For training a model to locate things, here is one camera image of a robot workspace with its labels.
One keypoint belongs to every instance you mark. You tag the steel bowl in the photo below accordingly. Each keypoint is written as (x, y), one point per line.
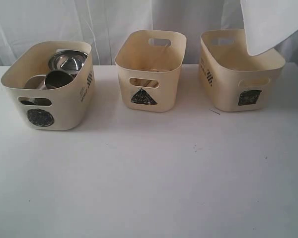
(70, 61)

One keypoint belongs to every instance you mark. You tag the steel mug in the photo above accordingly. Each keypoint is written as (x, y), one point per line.
(35, 82)
(56, 79)

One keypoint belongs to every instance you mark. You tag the white rectangular plate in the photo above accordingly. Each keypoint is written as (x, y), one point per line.
(267, 23)

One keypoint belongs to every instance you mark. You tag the steel spoon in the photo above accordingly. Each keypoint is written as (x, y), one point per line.
(148, 83)

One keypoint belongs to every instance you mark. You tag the cream bin with triangle mark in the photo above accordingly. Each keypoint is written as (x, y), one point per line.
(154, 55)

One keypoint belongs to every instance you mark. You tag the cream bin with circle mark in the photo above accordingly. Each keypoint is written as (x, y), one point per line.
(69, 103)

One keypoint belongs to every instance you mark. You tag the cream bin with square mark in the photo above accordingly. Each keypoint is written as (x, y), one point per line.
(232, 79)

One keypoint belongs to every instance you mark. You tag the white backdrop curtain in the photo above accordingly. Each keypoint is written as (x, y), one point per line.
(106, 24)

